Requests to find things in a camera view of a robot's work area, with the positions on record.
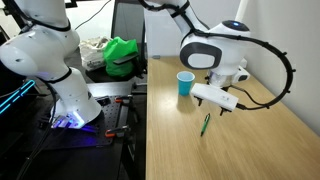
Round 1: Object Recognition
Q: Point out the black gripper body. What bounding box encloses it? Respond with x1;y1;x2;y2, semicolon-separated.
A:
206;70;232;90

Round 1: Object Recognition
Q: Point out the green pen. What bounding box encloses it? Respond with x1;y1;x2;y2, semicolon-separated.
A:
200;113;211;137

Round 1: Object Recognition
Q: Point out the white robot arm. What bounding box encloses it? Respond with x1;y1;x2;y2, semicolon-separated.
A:
0;0;250;129

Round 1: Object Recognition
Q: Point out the light blue plastic cup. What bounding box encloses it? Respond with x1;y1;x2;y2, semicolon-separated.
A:
177;71;195;96

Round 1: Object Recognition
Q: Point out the black phone on bag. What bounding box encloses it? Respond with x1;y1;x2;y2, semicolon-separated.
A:
113;53;138;65

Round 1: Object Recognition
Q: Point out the green plastic bag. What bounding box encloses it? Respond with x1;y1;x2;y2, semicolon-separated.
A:
103;37;138;77

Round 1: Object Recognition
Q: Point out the black office chair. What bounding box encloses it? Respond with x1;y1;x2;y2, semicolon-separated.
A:
111;0;147;78

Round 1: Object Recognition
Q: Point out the white plastic bag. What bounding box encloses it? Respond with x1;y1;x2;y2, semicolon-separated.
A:
79;37;111;71

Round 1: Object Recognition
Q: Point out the blue led strip device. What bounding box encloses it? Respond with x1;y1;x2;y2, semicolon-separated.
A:
0;80;35;114

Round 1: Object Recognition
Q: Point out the white camera bar on wrist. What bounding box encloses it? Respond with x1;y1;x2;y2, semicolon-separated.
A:
191;83;238;111

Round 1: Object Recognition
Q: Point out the orange handled clamp rear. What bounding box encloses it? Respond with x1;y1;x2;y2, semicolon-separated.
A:
114;95;133;103

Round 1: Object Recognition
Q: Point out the orange handled clamp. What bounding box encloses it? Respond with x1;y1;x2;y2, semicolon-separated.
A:
114;95;133;103
105;125;130;138

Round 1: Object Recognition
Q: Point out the white wall cable duct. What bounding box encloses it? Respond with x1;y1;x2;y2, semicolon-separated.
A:
235;0;250;21

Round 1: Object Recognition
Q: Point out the black robot cable hose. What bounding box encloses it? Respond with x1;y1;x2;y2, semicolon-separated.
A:
138;0;297;111

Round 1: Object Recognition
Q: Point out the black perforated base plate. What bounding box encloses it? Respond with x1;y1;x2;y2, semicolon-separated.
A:
42;96;129;150

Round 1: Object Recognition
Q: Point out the orange handled clamp front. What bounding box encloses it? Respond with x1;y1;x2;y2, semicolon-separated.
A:
105;125;130;138

